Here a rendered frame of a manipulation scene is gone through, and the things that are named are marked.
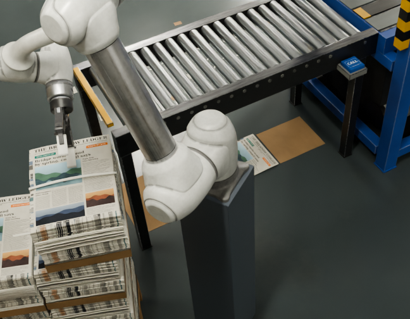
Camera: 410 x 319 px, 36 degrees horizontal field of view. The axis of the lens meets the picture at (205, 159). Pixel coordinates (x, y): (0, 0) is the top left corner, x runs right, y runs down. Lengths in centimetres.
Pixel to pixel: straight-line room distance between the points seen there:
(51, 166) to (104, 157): 18
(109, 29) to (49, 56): 57
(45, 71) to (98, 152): 32
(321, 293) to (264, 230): 44
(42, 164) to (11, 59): 38
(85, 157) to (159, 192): 45
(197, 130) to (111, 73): 37
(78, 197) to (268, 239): 137
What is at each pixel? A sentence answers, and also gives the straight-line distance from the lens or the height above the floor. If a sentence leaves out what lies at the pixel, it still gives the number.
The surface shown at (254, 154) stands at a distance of 357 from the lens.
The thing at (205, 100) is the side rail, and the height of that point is 80.
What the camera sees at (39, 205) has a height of 106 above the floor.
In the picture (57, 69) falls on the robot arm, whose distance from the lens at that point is 215.
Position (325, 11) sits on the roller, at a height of 79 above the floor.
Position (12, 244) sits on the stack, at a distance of 233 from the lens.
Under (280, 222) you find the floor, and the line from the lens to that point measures 327.
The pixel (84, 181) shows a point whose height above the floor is 106.
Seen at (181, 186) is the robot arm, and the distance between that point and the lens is 181.
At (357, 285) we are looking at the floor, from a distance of 309.
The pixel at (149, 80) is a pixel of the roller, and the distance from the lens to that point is 286.
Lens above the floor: 260
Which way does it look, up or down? 47 degrees down
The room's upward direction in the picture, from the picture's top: 5 degrees counter-clockwise
